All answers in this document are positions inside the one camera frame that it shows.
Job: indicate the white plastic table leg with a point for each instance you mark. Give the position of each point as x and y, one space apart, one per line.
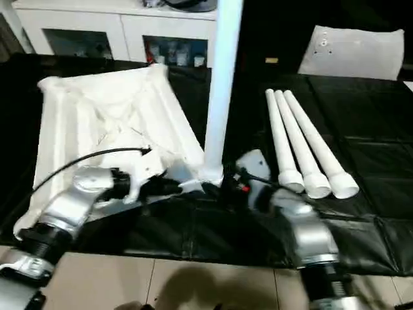
282 139
317 139
299 139
222 71

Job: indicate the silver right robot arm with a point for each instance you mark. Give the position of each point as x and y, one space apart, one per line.
310 239

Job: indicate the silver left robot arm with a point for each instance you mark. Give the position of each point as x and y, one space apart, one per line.
64 206

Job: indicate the white plastic table top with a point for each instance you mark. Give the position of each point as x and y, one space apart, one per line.
103 110

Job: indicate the small yellow label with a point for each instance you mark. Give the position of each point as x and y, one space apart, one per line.
271 61

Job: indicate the black work mat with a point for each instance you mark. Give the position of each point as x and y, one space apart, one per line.
381 194

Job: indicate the white cabinet with glass doors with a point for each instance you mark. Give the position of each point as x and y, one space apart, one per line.
110 26

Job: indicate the white flat panel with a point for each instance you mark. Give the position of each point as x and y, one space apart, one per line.
352 51

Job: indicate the white flat sheet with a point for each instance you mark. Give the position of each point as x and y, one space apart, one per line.
408 85

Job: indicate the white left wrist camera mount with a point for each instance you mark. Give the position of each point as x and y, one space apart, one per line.
145 166

